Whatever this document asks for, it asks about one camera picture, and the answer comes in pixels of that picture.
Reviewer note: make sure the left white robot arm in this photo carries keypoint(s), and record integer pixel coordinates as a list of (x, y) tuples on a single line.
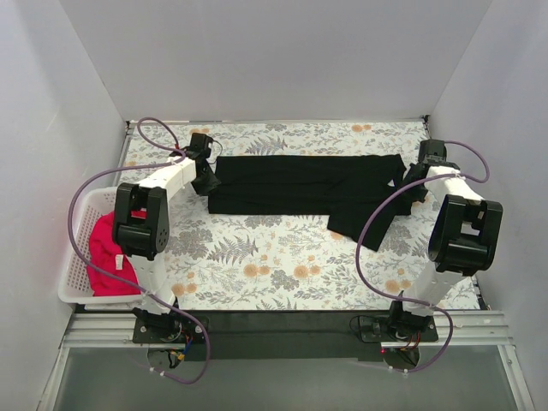
[(141, 226)]

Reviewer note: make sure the white plastic laundry basket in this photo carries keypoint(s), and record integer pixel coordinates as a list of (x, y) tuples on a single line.
[(74, 286)]

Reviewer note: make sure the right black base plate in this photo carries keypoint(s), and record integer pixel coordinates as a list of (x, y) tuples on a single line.
[(400, 344)]

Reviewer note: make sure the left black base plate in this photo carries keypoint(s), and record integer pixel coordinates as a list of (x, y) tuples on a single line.
[(169, 337)]

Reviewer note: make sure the aluminium frame rail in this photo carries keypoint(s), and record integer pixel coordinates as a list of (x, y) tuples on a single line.
[(116, 330)]

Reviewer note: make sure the red t shirt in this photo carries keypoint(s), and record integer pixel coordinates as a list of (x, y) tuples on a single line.
[(108, 256)]

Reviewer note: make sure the black t shirt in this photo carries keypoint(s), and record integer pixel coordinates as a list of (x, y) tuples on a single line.
[(347, 190)]

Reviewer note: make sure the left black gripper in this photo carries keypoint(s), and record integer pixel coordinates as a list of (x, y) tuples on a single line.
[(205, 181)]

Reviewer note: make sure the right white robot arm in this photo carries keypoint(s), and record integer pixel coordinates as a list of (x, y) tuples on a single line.
[(463, 241)]

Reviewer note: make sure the floral table cloth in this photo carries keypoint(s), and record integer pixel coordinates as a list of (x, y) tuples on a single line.
[(282, 262)]

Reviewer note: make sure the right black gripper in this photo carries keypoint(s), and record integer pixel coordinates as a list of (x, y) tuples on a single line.
[(412, 179)]

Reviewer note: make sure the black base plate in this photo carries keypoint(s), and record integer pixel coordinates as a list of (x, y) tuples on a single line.
[(400, 344), (169, 337)]

